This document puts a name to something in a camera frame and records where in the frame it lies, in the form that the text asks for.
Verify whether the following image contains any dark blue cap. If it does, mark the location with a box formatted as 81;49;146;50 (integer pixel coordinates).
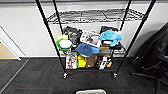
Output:
75;42;101;58

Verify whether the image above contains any black and white package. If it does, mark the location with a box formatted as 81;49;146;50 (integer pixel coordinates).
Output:
97;54;113;71

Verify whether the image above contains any green and white bowl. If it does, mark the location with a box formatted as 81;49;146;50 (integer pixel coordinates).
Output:
55;38;74;53

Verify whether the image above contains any black office chair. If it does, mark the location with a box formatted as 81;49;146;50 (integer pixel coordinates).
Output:
131;31;168;94

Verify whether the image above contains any glossy black bag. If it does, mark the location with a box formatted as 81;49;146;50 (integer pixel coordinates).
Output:
62;25;84;46

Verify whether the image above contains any small yellow item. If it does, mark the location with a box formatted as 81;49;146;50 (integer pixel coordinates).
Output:
56;34;69;42

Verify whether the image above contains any white door frame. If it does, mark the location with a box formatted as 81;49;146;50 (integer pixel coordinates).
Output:
0;25;28;62

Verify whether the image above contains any white printed magazine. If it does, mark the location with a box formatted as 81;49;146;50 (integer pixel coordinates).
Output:
79;29;102;49

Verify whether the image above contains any small brown box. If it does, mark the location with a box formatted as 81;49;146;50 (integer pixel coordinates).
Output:
86;55;98;69

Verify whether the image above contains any box with face picture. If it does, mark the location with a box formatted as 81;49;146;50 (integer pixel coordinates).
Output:
65;52;78;71

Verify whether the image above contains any black wire shelf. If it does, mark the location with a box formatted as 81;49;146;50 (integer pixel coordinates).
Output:
34;0;157;80

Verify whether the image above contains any plain black bag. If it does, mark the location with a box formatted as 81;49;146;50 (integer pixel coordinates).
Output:
99;25;120;34

